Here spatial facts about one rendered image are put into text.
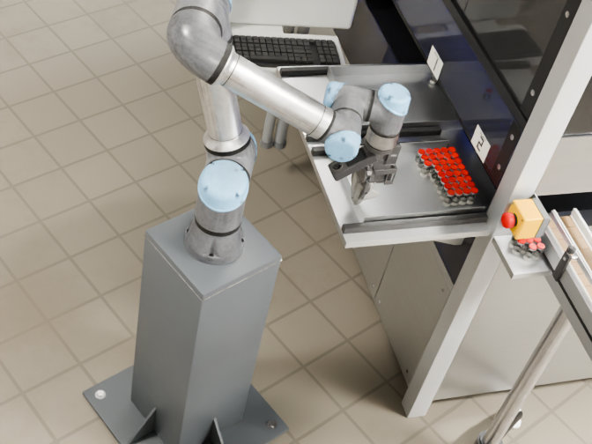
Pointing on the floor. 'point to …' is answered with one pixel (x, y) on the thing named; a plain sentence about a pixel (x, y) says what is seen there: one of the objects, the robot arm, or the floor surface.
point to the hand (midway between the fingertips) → (353, 200)
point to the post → (466, 307)
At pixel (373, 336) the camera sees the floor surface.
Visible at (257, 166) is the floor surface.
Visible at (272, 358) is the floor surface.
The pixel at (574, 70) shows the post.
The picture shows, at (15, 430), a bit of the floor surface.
